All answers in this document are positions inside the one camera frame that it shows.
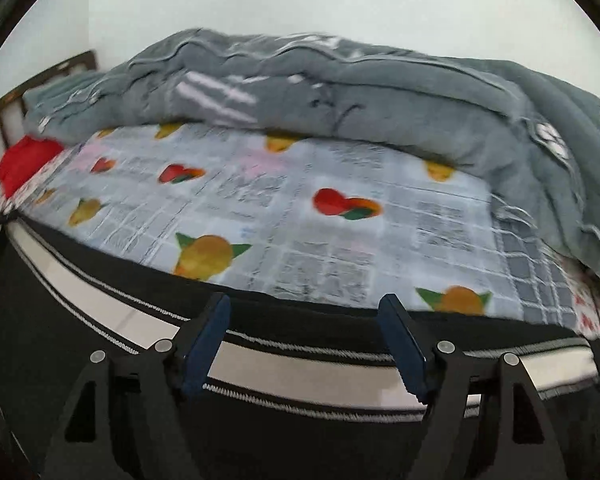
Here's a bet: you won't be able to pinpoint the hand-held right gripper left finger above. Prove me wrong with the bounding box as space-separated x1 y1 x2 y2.
42 292 231 480

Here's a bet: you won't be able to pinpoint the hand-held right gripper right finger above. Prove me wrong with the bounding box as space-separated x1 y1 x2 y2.
378 294 568 480

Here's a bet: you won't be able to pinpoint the black pants with white stripe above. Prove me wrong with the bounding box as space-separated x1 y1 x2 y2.
0 217 600 480

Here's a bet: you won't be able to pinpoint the grey quilt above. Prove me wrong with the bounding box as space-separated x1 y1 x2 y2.
22 27 600 286

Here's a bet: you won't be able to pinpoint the red pillow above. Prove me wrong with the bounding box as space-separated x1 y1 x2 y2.
0 135 66 198

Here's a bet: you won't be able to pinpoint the dark wooden headboard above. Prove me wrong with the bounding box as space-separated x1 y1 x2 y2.
0 50 101 186

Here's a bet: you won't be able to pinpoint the fruit print bed sheet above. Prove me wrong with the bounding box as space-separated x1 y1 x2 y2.
20 122 581 321
0 147 600 351

